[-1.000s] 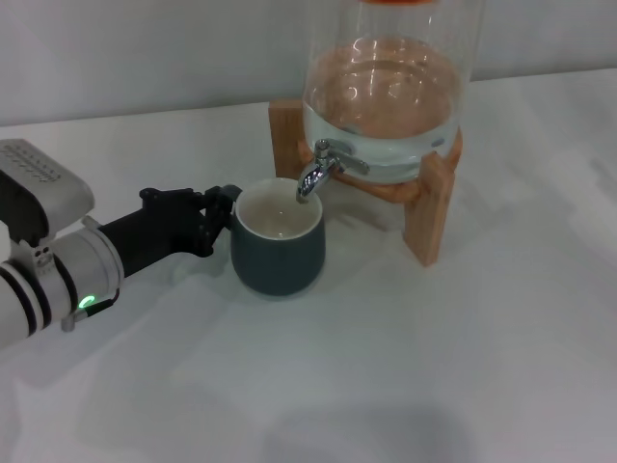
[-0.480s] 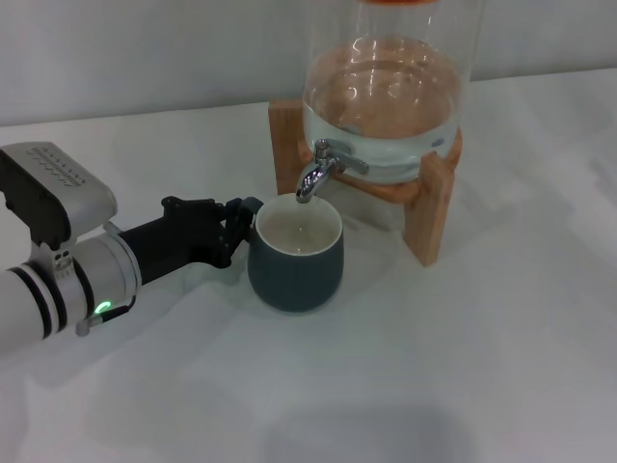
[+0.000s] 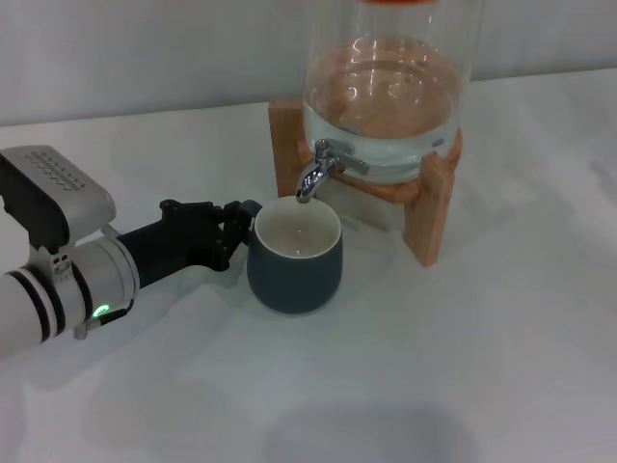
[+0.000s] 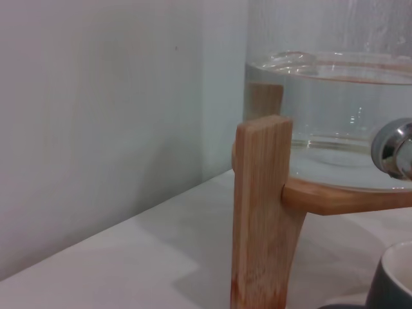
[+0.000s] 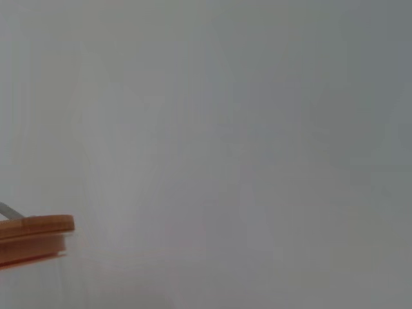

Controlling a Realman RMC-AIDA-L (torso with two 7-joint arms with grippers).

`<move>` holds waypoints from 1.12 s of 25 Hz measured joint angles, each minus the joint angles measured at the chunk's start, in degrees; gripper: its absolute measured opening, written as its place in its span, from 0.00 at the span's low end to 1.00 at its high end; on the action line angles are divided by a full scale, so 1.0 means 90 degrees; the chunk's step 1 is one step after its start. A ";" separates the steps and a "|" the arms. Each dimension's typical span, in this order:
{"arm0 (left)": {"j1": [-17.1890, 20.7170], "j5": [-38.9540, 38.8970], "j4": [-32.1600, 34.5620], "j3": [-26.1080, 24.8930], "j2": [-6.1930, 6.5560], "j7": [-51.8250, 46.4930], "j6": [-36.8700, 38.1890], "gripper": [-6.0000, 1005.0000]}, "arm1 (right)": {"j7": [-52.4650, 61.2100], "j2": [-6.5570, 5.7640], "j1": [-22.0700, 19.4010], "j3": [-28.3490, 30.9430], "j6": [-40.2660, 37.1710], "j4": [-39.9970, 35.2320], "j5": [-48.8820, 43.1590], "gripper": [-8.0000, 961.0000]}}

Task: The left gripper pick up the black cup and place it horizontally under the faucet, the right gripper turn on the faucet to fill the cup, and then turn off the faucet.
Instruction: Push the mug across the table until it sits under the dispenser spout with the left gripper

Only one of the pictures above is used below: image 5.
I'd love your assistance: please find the clear glass water dispenser jar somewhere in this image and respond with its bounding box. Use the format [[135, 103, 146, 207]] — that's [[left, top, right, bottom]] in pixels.
[[0, 252, 65, 309]]

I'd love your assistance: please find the wooden dispenser lid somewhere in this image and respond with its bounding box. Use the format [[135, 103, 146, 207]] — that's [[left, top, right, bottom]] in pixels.
[[0, 201, 76, 268]]

